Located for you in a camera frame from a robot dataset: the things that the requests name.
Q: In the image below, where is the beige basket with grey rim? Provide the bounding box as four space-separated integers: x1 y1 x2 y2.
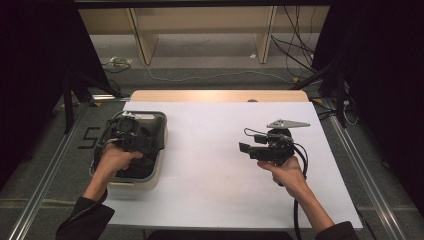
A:
89 110 168 192

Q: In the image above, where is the black curtain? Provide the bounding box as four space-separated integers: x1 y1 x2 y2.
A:
0 0 111 191
313 0 424 214

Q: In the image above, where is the aluminium floor rail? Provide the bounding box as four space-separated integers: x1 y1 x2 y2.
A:
8 103 88 240
321 99 408 240

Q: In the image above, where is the person's left hand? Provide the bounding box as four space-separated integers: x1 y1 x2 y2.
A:
94 143 144 183

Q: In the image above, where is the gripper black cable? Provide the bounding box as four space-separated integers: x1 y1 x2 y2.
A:
290 142 310 240
91 116 125 168

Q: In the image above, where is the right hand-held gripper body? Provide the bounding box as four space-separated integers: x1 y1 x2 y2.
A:
248 119 311 167

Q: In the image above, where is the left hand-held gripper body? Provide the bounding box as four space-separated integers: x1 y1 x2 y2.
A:
105 111 158 155

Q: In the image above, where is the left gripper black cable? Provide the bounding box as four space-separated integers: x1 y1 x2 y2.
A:
91 116 125 168

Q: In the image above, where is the coiled pale floor cable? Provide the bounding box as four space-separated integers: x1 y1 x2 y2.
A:
101 56 134 74

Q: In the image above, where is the black overhead frame beam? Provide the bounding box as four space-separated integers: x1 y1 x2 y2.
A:
73 0 334 9

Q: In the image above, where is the dark grey skirt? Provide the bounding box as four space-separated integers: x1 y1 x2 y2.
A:
113 114 166 180

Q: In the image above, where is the long white floor cable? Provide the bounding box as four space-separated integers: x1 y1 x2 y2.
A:
143 63 298 84

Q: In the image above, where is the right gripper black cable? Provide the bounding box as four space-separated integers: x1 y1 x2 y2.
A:
290 142 310 240

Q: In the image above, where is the person's right hand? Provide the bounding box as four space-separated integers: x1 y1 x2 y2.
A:
257 156 309 200

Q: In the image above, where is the bundle of black cables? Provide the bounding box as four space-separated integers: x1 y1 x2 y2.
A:
270 5 318 79

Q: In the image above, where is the black tripod stand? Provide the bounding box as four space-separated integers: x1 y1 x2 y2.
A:
61 71 123 134
293 59 349 129

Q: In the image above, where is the beige wooden shelf unit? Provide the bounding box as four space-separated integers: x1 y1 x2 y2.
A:
78 6 331 65

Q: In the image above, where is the person's dark lap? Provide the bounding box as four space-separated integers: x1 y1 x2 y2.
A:
146 229 294 240

